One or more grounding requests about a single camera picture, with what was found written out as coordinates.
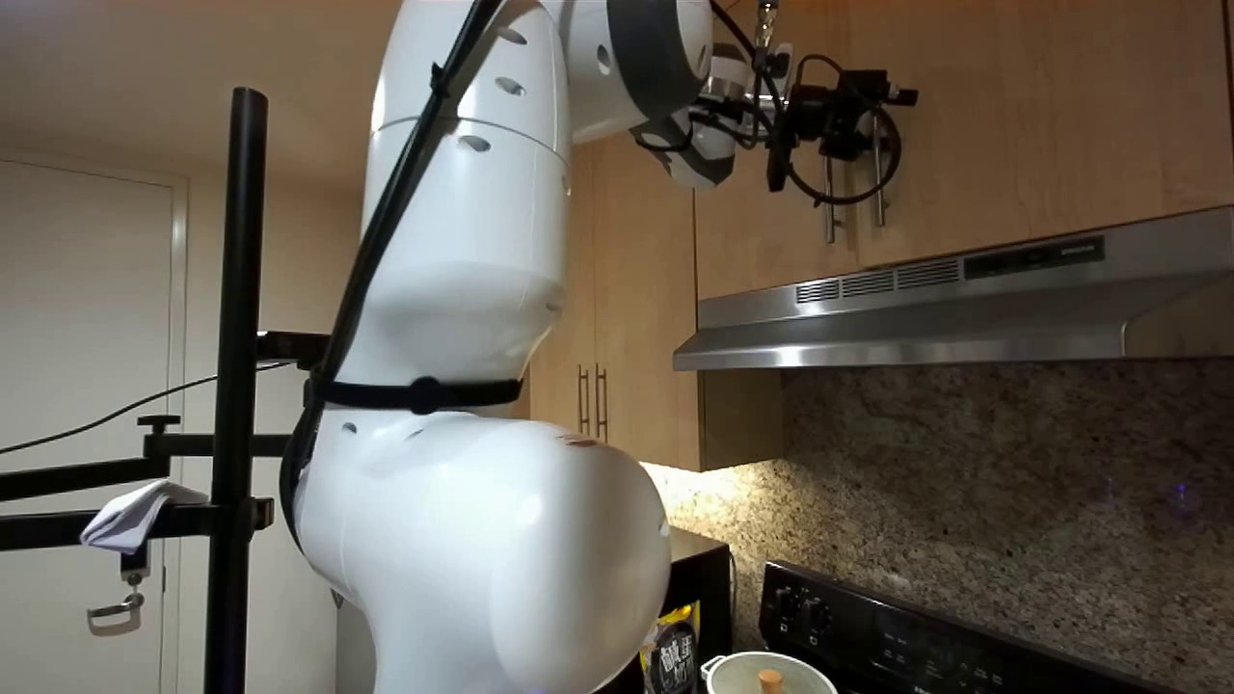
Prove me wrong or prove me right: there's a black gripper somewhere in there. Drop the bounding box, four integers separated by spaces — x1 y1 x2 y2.
783 73 920 169

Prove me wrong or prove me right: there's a metal bar cabinet handle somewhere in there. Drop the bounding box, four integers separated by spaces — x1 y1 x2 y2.
570 363 594 443
871 106 893 232
590 363 612 449
826 156 848 250

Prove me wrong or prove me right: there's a tall light wooden cabinet door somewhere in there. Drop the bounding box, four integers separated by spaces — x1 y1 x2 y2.
522 299 597 445
570 130 707 475

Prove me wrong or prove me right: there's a stainless steel range hood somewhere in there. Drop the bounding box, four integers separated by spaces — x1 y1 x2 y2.
667 205 1234 377

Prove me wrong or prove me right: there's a black countertop appliance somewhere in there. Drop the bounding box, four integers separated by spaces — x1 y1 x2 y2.
612 521 735 694

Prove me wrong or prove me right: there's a black electric stove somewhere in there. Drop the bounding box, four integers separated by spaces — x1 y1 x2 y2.
756 558 1159 694

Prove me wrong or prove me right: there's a snack chip bag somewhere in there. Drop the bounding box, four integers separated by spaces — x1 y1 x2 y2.
641 596 707 694

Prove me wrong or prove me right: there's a glass lid with brown knob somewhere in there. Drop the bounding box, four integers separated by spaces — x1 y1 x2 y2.
711 652 826 694

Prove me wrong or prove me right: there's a white cooking pot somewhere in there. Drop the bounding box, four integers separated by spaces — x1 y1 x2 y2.
699 646 828 694

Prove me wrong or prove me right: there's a white cloth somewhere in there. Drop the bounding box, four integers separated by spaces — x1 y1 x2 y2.
78 475 209 555

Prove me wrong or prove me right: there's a black cable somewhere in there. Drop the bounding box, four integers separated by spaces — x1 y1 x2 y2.
276 0 513 551
699 0 911 211

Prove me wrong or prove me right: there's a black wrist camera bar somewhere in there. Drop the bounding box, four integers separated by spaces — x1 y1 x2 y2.
763 73 797 196

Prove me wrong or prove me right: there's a black metal camera stand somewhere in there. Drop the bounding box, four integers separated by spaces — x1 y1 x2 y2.
0 86 338 694

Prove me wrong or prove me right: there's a thin black wire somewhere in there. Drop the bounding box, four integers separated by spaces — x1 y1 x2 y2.
0 363 293 457

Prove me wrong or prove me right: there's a metal lever door handle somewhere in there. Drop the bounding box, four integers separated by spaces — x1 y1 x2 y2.
85 588 148 638

